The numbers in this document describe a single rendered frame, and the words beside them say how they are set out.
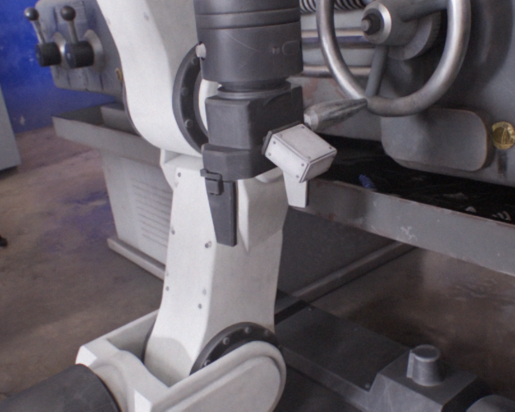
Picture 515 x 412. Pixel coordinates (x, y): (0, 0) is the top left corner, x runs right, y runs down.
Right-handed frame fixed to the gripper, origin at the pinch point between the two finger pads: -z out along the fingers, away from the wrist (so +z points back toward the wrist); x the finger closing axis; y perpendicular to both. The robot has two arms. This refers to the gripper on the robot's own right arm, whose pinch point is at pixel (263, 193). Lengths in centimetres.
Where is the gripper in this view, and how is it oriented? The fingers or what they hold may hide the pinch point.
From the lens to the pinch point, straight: 56.0
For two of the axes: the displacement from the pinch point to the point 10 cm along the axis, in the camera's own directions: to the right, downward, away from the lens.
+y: -7.9, -1.4, 6.0
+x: 6.1, -3.0, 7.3
